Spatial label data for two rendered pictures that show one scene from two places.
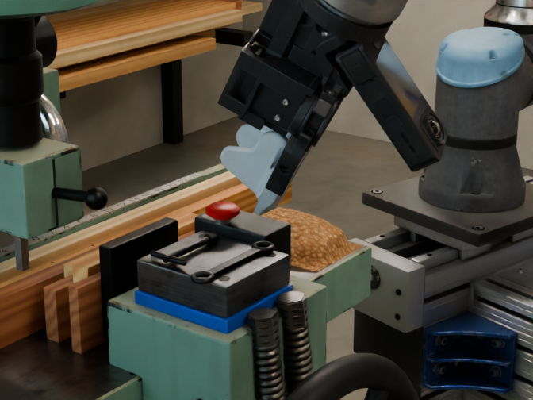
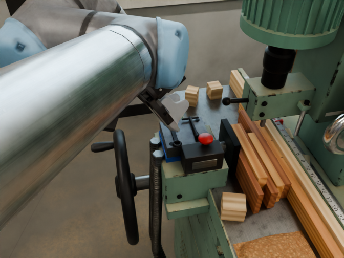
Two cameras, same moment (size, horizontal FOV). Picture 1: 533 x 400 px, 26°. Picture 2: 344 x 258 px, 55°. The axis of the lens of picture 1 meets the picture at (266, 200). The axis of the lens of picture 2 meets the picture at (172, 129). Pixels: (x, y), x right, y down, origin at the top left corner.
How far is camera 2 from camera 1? 1.27 m
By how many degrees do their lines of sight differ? 104
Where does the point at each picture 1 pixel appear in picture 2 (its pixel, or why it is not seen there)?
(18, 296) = (244, 121)
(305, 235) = (254, 244)
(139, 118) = not seen: outside the picture
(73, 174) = (252, 102)
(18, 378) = (215, 123)
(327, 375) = (117, 142)
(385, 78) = not seen: hidden behind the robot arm
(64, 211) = (248, 110)
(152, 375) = not seen: hidden behind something
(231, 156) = (174, 96)
